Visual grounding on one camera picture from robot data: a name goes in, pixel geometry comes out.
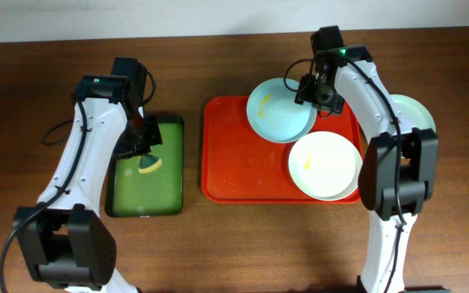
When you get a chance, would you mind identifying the yellow green sponge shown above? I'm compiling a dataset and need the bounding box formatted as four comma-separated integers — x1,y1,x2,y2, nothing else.
138,154,162,174

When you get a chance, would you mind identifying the light blue plate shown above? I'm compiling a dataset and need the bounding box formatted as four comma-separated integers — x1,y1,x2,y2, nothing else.
246,78,316,143

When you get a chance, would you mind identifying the cream white plate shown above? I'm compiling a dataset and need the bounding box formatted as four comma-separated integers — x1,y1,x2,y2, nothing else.
287,131,362,202

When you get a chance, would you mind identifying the mint green plate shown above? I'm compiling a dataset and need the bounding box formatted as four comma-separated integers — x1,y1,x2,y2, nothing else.
391,94,436,132

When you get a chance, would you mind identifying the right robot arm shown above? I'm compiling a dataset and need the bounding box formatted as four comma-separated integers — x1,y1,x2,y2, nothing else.
295,26,438,292

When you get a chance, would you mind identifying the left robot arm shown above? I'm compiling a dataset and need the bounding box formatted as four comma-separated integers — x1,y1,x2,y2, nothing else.
3,57,162,292

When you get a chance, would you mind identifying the black tray with green liquid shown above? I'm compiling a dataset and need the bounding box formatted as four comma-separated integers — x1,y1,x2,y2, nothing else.
105,113,184,217

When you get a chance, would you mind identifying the red plastic tray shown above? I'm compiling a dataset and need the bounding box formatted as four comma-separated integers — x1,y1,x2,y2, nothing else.
201,95,363,204

